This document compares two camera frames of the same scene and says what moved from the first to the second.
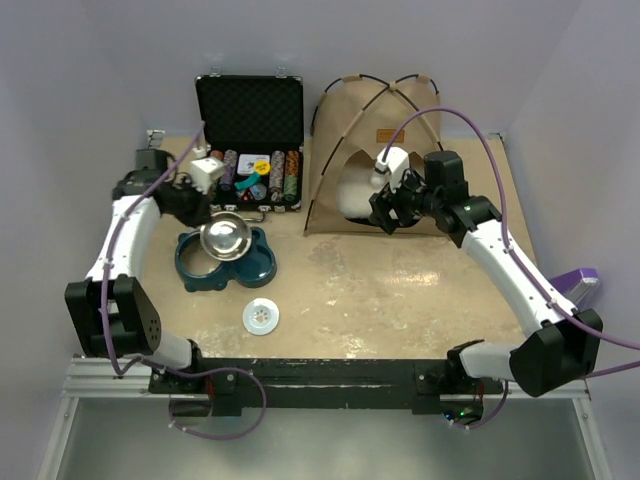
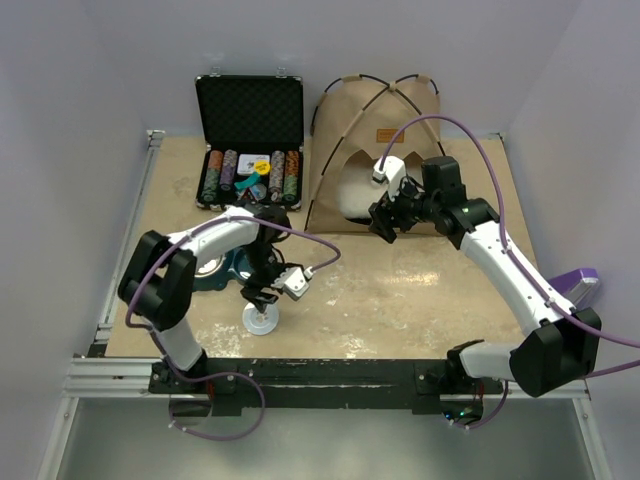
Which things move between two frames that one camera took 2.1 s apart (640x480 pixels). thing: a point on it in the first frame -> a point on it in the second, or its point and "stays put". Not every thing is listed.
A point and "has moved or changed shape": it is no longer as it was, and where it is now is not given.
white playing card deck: (246, 162) stays put
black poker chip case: (255, 126) stays put
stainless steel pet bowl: (225, 236) has moved or changed shape
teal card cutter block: (251, 181) stays put
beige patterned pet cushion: (355, 190) stays put
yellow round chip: (262, 167) stays put
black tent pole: (313, 125) -> (352, 126)
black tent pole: (369, 106) -> (387, 85)
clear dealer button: (259, 191) stays put
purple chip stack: (228, 173) stays put
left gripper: (203, 212) -> (253, 289)
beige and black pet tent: (353, 120) stays put
